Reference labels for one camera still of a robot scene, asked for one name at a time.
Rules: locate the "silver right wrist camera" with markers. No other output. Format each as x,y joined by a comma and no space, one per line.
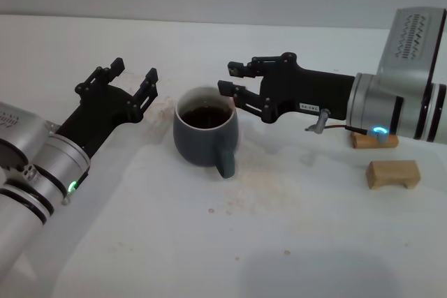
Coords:
405,57

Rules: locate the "pale notched wooden block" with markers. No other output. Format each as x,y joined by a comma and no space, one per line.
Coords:
391,172

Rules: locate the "grey ceramic coffee cup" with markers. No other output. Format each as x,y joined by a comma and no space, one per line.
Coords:
195,148

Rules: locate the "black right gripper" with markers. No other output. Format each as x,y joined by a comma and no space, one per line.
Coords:
314,90

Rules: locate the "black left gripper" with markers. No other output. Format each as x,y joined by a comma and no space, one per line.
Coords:
101,109

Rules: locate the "dark orange wooden block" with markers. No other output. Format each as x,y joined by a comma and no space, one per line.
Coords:
366,141

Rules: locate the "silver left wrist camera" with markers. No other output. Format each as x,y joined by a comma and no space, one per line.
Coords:
24,123

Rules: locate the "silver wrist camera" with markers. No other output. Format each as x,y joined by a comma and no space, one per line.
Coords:
405,57
24,123

